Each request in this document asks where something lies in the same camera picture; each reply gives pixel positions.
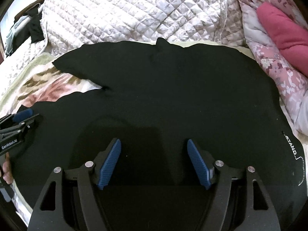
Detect person's left hand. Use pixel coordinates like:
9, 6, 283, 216
0, 153, 14, 185

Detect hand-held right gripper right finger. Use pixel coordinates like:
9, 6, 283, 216
186, 138, 282, 231

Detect quilted beige bedspread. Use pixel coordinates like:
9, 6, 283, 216
0, 0, 252, 97

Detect black pants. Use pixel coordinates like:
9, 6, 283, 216
11, 37, 306, 231

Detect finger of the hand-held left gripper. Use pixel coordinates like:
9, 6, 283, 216
10, 115, 44, 135
0, 108, 33, 126

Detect grey-blue garment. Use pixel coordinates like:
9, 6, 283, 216
5, 14, 32, 56

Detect pink floral comforter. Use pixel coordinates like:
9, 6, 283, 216
238, 0, 308, 150

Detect black garment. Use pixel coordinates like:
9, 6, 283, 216
24, 3, 45, 44

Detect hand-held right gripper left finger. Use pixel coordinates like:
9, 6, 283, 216
29, 138, 122, 231

